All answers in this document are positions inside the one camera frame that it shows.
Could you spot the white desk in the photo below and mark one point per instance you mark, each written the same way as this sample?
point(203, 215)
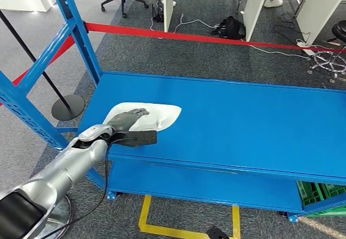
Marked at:
point(319, 8)
point(168, 4)

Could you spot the chrome base barrier stanchion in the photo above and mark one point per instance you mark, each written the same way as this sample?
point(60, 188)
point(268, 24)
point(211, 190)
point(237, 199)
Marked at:
point(60, 216)

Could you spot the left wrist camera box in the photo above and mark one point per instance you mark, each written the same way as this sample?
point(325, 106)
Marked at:
point(140, 139)

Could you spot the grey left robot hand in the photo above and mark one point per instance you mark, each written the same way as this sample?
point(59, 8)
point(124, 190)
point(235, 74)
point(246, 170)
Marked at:
point(124, 121)

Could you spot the green plastic crate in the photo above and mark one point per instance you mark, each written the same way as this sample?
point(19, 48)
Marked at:
point(310, 193)

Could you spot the white power strip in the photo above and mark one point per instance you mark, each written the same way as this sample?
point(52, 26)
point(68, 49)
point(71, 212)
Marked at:
point(305, 47)

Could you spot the black stool chrome base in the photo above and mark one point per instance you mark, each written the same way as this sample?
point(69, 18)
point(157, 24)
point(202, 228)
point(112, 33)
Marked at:
point(341, 31)

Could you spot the blue metal shelf rack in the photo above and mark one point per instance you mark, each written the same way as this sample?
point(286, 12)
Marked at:
point(230, 130)

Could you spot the red barrier belt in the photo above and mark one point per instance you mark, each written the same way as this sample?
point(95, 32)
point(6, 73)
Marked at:
point(189, 36)
point(65, 47)

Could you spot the black barrier stanchion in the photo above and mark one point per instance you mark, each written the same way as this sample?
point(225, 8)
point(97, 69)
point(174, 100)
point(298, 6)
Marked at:
point(67, 107)

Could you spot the black bag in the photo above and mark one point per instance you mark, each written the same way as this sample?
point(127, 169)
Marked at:
point(230, 28)

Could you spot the black router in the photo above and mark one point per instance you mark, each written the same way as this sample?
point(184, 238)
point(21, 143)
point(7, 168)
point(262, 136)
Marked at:
point(157, 17)

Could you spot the white curved plastic part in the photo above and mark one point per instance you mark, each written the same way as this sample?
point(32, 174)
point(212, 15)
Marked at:
point(164, 117)

